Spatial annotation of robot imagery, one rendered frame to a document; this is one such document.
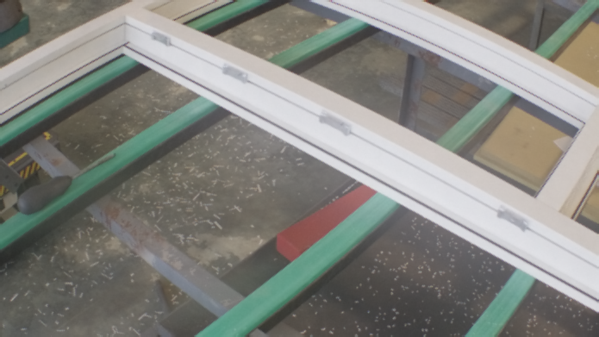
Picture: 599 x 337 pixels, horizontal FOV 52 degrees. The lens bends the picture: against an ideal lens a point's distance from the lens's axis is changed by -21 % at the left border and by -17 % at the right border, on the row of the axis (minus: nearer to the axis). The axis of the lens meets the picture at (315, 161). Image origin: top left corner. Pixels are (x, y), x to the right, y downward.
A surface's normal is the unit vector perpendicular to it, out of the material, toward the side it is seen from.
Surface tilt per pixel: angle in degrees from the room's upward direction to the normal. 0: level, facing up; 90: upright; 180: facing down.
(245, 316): 0
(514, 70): 90
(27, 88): 90
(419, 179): 90
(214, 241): 0
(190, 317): 0
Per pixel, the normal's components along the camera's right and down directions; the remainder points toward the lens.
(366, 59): 0.08, -0.79
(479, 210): -0.62, 0.44
